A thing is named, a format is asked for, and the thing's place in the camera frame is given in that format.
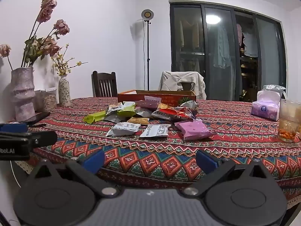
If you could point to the clear plastic food container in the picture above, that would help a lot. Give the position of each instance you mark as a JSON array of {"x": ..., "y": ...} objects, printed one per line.
[{"x": 47, "y": 100}]

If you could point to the large pink ceramic vase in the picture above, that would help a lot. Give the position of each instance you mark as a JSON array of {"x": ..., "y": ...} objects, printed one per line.
[{"x": 22, "y": 87}]

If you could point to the dried pink roses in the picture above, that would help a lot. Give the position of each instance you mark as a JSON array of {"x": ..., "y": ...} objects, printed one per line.
[{"x": 48, "y": 2}]

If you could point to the pile of assorted snack packets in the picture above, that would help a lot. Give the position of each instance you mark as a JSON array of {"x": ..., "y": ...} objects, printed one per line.
[{"x": 192, "y": 129}]

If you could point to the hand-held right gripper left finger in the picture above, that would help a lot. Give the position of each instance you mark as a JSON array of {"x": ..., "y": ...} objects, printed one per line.
[{"x": 94, "y": 158}]

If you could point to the white green snack bag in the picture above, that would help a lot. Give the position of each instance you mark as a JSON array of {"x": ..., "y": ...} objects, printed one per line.
[{"x": 124, "y": 109}]

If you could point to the glass cup with drink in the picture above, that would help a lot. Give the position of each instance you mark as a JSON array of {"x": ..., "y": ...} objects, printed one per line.
[{"x": 288, "y": 122}]

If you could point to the lime green snack packet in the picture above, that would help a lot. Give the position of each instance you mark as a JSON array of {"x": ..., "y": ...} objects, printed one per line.
[{"x": 95, "y": 117}]

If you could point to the yellow flower branches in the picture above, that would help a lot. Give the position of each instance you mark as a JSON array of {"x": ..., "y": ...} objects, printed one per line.
[{"x": 61, "y": 66}]

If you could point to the clear plastic bag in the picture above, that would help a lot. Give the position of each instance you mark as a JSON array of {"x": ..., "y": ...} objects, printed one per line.
[{"x": 275, "y": 88}]

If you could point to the beige jacket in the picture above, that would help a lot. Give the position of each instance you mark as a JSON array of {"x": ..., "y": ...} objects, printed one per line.
[{"x": 188, "y": 77}]

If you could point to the red cardboard box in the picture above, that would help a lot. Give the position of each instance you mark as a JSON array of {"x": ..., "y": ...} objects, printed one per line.
[{"x": 131, "y": 98}]

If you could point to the black smartphone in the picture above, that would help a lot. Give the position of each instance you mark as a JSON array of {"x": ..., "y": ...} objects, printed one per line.
[{"x": 37, "y": 117}]

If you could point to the purple tissue pack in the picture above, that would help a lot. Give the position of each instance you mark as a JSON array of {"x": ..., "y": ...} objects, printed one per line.
[{"x": 264, "y": 108}]

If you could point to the dark wooden chair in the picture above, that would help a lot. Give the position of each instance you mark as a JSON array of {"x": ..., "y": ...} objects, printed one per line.
[{"x": 104, "y": 84}]

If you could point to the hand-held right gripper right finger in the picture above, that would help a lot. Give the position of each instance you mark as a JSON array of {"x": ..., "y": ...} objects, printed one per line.
[{"x": 206, "y": 161}]

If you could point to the hanging light blue shirt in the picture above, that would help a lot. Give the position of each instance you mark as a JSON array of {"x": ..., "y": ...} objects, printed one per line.
[{"x": 222, "y": 49}]

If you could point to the small floral vase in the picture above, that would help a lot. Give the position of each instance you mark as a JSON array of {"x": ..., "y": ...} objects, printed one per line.
[{"x": 64, "y": 91}]

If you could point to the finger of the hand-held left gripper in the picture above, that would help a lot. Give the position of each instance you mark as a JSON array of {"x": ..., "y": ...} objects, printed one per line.
[
  {"x": 14, "y": 128},
  {"x": 43, "y": 139}
]

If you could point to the round floor lamp on stand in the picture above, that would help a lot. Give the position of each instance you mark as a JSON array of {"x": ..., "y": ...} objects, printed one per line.
[{"x": 147, "y": 14}]

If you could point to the black framed sliding glass door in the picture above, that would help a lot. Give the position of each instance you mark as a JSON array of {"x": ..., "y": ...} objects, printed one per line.
[{"x": 211, "y": 56}]

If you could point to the brown chair under jacket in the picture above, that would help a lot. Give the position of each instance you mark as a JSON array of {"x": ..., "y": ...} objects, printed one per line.
[{"x": 185, "y": 86}]

